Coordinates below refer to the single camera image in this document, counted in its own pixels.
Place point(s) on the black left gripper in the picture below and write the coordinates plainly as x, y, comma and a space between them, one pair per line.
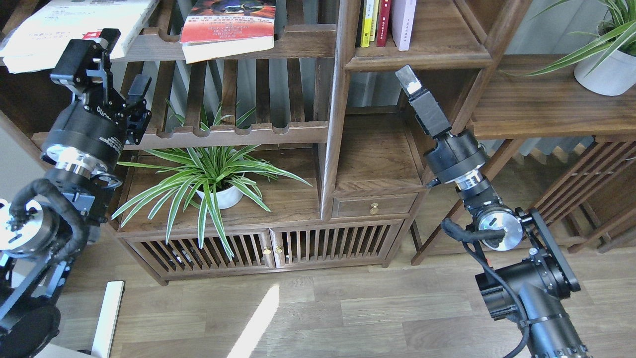
93, 130

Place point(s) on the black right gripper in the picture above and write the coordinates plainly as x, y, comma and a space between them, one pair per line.
453, 155

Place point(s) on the pale lilac white book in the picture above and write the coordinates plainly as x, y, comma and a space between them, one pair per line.
402, 21

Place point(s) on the large white book red stamp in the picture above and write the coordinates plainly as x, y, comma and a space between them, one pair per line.
39, 41

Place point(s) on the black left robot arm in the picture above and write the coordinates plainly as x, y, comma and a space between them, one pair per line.
50, 221

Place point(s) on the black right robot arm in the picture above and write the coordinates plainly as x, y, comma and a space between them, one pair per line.
526, 275

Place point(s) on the yellow upright book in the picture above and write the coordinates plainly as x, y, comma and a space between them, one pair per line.
367, 23

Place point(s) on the dark red upright book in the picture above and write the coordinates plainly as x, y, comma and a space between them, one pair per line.
383, 22

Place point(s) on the cream thin upright book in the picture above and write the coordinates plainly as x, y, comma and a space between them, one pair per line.
375, 16

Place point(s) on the red orange cover book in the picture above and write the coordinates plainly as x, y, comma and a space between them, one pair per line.
221, 28

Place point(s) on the small drawer brass knob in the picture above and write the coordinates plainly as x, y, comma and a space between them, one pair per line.
373, 205

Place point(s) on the dark wooden bookshelf cabinet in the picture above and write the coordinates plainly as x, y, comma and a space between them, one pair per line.
295, 102

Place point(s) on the spider plant white pot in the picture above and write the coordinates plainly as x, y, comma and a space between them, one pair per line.
198, 175

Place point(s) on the wooden side table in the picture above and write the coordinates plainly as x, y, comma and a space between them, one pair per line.
514, 109

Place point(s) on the left slatted cabinet door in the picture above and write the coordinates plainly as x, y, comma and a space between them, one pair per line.
182, 258

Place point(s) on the slatted cabinet door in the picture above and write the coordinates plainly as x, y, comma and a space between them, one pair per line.
332, 245
182, 258

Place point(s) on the right slatted cabinet door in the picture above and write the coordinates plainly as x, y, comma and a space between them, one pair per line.
332, 245

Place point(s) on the potted plant white pot right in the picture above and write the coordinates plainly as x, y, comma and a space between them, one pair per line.
606, 65

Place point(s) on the white table leg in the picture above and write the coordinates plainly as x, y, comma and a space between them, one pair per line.
106, 325

